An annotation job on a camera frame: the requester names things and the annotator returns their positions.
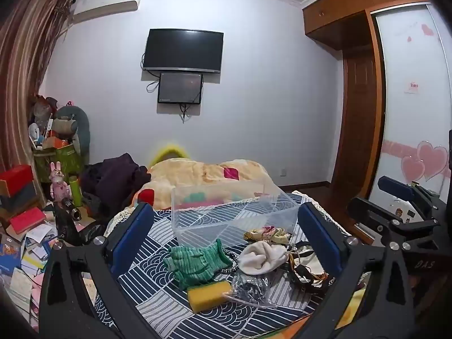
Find yellow plush pillow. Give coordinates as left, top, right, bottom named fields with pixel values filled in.
left=148, top=143, right=191, bottom=166

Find green paper bag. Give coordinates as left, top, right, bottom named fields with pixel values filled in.
left=33, top=143, right=85, bottom=185

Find green knitted gloves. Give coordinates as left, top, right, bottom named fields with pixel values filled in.
left=163, top=239, right=232, bottom=290

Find pile of toys and boxes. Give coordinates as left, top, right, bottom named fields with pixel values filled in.
left=28, top=94, right=60, bottom=149

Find clear plastic bag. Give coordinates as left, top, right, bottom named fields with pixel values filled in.
left=222, top=272, right=277, bottom=308

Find wall-mounted black television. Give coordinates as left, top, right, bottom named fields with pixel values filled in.
left=143, top=28, right=224, bottom=74

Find white air conditioner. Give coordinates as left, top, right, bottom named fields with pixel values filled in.
left=72, top=0, right=142, bottom=25

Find white heart-printed wardrobe door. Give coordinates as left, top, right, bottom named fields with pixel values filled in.
left=369, top=3, right=452, bottom=220

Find small black wall monitor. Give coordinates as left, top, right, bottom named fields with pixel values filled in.
left=157, top=72, right=204, bottom=105

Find grey plush toy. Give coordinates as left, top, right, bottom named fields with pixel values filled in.
left=56, top=105, right=91, bottom=160

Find dark purple clothes pile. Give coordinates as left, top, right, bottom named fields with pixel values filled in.
left=81, top=153, right=152, bottom=217

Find pile of papers and books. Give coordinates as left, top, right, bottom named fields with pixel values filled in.
left=0, top=219, right=68, bottom=329

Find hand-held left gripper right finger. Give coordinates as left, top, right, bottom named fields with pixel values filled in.
left=297, top=202, right=416, bottom=339

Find white knitted hat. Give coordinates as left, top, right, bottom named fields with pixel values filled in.
left=238, top=241, right=289, bottom=275

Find pink rabbit doll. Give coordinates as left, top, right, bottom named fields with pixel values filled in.
left=49, top=162, right=72, bottom=203

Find black bead string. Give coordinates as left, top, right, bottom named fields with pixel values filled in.
left=215, top=249, right=241, bottom=275

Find clear plastic storage box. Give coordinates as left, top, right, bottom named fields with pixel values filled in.
left=171, top=183, right=301, bottom=248

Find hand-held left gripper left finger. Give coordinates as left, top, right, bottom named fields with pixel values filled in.
left=38, top=201, right=166, bottom=339

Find floral fabric scrunchie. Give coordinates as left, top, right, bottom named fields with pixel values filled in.
left=244, top=226, right=294, bottom=245

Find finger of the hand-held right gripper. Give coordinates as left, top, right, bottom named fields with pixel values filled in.
left=347, top=197, right=439, bottom=252
left=377, top=176, right=438, bottom=217

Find green bottle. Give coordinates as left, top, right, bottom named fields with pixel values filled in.
left=69, top=176, right=84, bottom=207

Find red book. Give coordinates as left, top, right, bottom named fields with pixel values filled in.
left=9, top=207, right=46, bottom=234

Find striped brown curtain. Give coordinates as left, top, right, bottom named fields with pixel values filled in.
left=0, top=0, right=75, bottom=184

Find yellow sponge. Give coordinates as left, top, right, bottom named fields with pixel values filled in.
left=186, top=280, right=232, bottom=313

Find red box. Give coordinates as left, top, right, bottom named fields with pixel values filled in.
left=0, top=165, right=36, bottom=197

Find blue wave-patterned bedsheet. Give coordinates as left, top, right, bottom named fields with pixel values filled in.
left=106, top=191, right=354, bottom=339

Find yellow fleece blanket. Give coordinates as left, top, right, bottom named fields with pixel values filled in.
left=132, top=158, right=280, bottom=210

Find wooden overhead cabinet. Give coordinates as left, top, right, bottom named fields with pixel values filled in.
left=302, top=0, right=438, bottom=52

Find brown wooden door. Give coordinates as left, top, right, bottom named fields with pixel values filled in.
left=331, top=47, right=385, bottom=188

